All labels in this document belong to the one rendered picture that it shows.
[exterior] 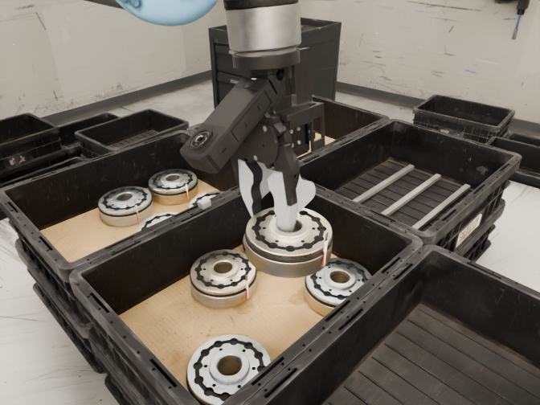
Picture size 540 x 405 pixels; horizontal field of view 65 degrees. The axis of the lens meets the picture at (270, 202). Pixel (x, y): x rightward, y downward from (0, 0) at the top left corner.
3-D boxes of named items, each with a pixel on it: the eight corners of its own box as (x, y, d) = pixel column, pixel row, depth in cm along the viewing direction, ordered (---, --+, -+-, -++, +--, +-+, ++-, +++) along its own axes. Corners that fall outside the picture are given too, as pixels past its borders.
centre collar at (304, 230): (290, 247, 47) (290, 243, 47) (259, 228, 50) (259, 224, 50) (318, 229, 50) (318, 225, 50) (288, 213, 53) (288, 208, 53)
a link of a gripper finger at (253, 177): (286, 212, 58) (291, 151, 53) (254, 230, 54) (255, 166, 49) (269, 202, 59) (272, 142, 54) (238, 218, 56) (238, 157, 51)
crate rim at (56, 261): (67, 287, 56) (63, 273, 55) (-5, 202, 74) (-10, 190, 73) (277, 182, 80) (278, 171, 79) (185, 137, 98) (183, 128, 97)
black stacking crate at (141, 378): (215, 499, 44) (207, 437, 38) (86, 337, 61) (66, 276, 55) (411, 301, 67) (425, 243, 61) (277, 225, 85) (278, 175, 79)
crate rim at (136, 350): (208, 451, 38) (206, 436, 37) (67, 287, 56) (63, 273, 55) (425, 253, 62) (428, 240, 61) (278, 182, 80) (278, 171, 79)
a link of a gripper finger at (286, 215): (329, 225, 52) (316, 153, 50) (297, 246, 49) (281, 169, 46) (311, 222, 55) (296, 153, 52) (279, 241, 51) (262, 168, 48)
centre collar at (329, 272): (340, 296, 61) (341, 292, 61) (316, 278, 65) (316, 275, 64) (362, 280, 64) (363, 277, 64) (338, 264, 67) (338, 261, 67)
